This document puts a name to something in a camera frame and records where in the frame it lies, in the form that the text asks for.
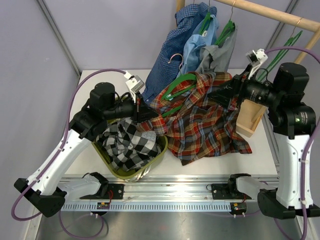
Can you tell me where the green hanger of plaid shirt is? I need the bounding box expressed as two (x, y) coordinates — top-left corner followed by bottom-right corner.
(159, 53), (198, 118)

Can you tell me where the green hanger with metal hook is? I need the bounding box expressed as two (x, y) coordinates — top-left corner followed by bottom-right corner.
(256, 17), (303, 83)

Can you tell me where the grey shirt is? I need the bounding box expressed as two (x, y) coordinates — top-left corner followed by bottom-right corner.
(195, 27), (238, 74)

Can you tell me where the wooden clothes rack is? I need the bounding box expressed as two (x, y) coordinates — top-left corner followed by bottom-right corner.
(176, 0), (320, 139)

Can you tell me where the red plaid shirt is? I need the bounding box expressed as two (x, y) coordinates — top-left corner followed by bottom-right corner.
(137, 72), (252, 165)

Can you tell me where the white slotted cable duct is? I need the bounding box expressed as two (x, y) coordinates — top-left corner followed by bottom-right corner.
(61, 201), (231, 212)

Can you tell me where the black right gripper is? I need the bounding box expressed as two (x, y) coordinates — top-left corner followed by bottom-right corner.
(207, 63), (283, 109)

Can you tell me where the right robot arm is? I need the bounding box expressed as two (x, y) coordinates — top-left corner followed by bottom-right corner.
(208, 62), (320, 220)

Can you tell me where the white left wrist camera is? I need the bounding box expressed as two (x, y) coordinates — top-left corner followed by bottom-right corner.
(124, 71), (145, 102)

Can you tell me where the green hanger of blue shirt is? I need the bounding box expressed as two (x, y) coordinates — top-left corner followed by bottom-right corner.
(198, 0), (213, 35)

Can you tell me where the black white checkered shirt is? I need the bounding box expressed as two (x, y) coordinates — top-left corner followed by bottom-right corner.
(96, 117), (161, 172)

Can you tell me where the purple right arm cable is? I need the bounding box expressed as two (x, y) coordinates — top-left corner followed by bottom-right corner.
(207, 47), (320, 240)

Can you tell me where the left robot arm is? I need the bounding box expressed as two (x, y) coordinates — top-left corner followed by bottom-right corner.
(14, 79), (157, 218)

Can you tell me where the olive green plastic basket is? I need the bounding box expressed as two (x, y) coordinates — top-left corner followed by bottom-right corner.
(91, 118), (169, 181)

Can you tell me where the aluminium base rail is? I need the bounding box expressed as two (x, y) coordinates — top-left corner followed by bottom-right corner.
(104, 174), (230, 202)

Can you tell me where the green hanger of grey shirt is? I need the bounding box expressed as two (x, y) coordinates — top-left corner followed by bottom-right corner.
(214, 0), (236, 47)

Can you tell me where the light blue shirt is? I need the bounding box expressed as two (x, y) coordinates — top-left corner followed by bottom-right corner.
(176, 14), (219, 77)

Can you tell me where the dark blue checkered shirt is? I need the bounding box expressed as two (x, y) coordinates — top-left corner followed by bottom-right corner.
(142, 2), (218, 105)

